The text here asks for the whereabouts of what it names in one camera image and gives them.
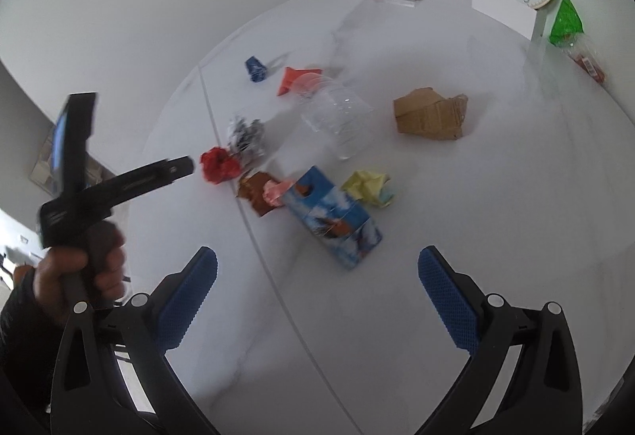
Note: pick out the silver crumpled foil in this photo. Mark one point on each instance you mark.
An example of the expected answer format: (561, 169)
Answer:
(245, 137)

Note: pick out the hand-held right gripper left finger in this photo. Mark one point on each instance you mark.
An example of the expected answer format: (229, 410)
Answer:
(191, 296)

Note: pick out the pink crumpled paper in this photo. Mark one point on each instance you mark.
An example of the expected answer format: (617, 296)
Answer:
(275, 192)

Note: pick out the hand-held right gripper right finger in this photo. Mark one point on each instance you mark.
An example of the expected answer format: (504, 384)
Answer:
(446, 296)

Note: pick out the orange folded paper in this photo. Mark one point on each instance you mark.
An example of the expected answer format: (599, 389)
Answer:
(290, 80)

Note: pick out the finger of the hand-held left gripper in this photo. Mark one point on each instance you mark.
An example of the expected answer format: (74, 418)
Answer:
(149, 174)

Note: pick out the blue printed carton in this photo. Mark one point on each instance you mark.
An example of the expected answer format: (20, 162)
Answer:
(332, 216)

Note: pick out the red paper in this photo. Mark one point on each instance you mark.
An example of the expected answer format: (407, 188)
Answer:
(218, 164)

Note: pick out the red packet in clear wrapper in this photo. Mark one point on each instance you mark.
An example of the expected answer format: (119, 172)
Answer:
(588, 63)

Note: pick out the brown torn cardboard piece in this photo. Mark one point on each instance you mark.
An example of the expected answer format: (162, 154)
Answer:
(426, 115)

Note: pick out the yellow crumpled paper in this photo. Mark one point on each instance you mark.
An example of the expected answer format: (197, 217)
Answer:
(367, 187)

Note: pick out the person's left forearm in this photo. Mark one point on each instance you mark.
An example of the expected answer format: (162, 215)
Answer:
(22, 345)

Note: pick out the blue crumpled paper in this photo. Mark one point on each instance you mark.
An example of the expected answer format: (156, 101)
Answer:
(255, 69)

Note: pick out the person's left hand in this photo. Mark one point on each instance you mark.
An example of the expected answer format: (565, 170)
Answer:
(111, 271)

